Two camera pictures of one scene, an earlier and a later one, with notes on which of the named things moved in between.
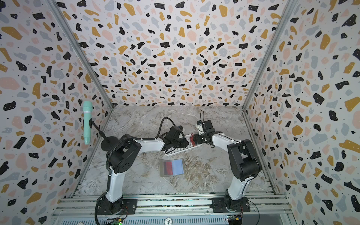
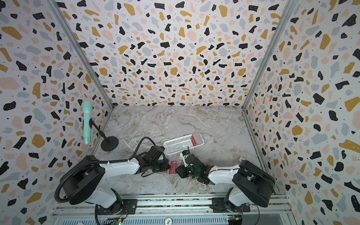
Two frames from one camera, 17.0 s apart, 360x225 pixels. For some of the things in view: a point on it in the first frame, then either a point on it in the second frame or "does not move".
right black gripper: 198,138 → 183,174
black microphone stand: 107,143 does not move
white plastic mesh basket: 177,150 does not move
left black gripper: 186,143 → 167,166
